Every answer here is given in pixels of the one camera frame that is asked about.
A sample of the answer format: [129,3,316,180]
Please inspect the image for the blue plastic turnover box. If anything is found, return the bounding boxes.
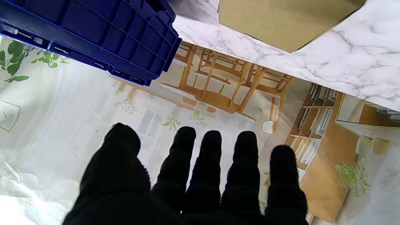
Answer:
[0,0,182,87]

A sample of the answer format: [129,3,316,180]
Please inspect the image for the printed room scene backdrop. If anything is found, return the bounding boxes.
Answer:
[0,36,400,225]

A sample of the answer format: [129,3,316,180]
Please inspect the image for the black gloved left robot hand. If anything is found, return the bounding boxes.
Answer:
[62,123,310,225]

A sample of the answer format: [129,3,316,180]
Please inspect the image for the small cardboard package with label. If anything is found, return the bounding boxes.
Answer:
[218,0,367,53]

